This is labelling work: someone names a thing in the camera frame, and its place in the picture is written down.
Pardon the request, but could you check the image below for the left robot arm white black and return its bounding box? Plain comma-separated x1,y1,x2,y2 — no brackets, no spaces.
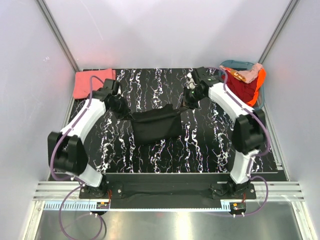
47,75,131,198

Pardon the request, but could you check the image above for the aluminium frame post right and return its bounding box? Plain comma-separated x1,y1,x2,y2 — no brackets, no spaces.
258,0,300,65

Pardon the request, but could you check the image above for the aluminium frame post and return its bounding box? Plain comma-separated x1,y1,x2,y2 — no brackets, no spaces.
258,0,300,65
35,0,80,72

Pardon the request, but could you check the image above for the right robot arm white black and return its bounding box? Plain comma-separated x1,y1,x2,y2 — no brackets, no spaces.
181,67,270,199

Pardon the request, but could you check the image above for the dark red t shirt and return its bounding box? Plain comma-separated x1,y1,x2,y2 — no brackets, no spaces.
227,73,246,103

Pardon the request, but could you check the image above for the folded pink t shirt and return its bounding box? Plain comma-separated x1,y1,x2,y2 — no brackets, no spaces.
72,68,116,100

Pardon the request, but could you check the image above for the orange t shirt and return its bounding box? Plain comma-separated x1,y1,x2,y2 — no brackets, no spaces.
244,68,267,107

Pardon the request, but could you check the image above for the teal plastic laundry basket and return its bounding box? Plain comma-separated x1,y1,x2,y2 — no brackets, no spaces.
220,60,263,109

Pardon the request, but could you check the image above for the white slotted cable duct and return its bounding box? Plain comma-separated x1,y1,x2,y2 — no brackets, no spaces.
43,201,231,213

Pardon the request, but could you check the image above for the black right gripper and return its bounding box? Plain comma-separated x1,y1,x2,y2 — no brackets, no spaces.
177,87,206,114

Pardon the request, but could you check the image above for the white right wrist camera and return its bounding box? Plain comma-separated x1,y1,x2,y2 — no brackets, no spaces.
186,72,197,90

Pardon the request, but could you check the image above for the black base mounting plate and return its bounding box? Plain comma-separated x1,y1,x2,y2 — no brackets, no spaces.
79,173,257,210

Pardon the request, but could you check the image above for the black t shirt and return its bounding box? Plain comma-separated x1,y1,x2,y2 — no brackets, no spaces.
131,104,183,146

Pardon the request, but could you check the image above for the aluminium rail front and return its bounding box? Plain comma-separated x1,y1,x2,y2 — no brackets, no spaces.
33,181,305,202

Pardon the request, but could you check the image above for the aluminium frame post left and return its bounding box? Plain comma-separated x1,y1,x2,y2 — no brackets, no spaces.
35,0,80,72

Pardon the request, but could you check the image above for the light pink t shirt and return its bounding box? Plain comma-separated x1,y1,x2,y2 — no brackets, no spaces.
219,63,263,84

